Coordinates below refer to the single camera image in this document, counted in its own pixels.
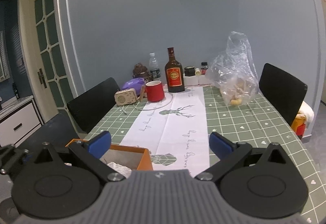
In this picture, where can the black chair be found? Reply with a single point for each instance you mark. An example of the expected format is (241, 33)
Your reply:
(282, 91)
(51, 130)
(94, 104)

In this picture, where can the white condiment holder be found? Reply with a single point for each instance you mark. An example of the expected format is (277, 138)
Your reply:
(196, 80)

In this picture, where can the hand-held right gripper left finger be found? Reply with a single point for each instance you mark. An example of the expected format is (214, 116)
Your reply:
(99, 142)

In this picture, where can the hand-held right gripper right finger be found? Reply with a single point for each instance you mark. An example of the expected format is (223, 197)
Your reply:
(220, 145)

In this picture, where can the round clear placemat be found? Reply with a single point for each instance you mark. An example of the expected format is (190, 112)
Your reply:
(166, 102)

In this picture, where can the white drawer cabinet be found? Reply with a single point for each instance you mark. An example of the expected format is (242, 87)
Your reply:
(20, 122)

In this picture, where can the clear plastic bag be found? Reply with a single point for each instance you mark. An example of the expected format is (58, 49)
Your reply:
(236, 74)

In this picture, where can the red mug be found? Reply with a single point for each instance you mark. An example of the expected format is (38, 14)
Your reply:
(154, 91)

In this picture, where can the white fluffy cloth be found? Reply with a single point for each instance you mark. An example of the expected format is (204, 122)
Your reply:
(307, 112)

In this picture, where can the small red label bottle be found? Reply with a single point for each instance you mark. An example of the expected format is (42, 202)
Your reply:
(204, 68)

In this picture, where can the purple pouch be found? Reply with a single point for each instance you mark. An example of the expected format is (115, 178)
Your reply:
(132, 85)

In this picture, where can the brown figurine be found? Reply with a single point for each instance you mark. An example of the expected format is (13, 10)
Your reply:
(141, 71)

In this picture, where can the brown liquor bottle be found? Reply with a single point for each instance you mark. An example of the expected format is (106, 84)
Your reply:
(175, 74)

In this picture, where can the small wooden box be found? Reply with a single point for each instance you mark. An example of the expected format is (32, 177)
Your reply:
(125, 96)

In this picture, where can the orange plastic stool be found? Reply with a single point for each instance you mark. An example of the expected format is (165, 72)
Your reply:
(298, 123)

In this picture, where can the white printed table runner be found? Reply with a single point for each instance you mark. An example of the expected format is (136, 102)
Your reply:
(178, 124)

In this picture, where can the glass panel door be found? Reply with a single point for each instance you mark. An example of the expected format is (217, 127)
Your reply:
(51, 48)

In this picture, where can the orange cardboard box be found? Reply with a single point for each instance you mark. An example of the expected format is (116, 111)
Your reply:
(145, 160)

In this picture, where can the small cream bottle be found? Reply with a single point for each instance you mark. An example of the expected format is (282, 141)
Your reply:
(197, 72)

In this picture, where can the clear water bottle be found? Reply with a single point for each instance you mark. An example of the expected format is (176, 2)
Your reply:
(154, 66)

